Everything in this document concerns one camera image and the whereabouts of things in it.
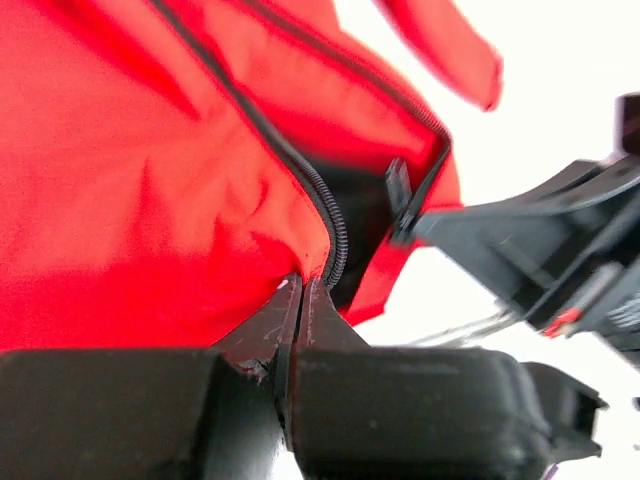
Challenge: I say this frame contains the red hooded jacket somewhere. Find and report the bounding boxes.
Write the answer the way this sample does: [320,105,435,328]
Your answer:
[0,0,504,351]

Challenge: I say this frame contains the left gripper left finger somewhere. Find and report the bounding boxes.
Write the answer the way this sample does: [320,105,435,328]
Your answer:
[1,276,303,479]

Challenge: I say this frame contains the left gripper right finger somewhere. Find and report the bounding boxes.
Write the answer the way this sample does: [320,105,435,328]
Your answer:
[292,281,604,479]

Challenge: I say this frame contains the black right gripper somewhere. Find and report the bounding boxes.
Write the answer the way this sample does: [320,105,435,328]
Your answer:
[389,92,639,350]

